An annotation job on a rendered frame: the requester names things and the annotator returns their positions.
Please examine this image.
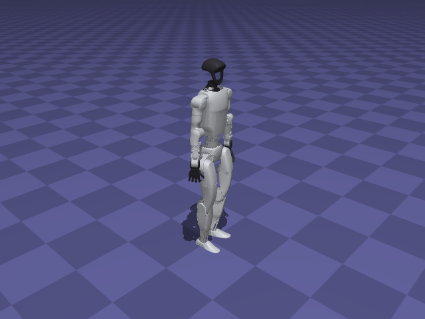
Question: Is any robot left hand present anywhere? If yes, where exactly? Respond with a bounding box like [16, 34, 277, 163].
[224, 140, 235, 162]

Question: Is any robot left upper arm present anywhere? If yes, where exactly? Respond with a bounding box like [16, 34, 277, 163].
[224, 87, 234, 125]

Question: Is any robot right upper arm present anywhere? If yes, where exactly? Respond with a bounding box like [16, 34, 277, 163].
[191, 94, 207, 139]

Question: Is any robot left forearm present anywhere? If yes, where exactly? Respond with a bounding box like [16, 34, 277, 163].
[223, 122, 232, 147]

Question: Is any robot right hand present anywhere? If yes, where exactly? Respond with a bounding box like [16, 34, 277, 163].
[189, 161, 205, 183]

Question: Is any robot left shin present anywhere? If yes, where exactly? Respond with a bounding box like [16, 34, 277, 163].
[210, 194, 227, 231]

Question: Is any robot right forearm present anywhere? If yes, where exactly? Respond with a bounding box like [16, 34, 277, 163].
[190, 130, 201, 167]

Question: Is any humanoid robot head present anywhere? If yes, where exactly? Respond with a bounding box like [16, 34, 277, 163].
[201, 58, 226, 92]

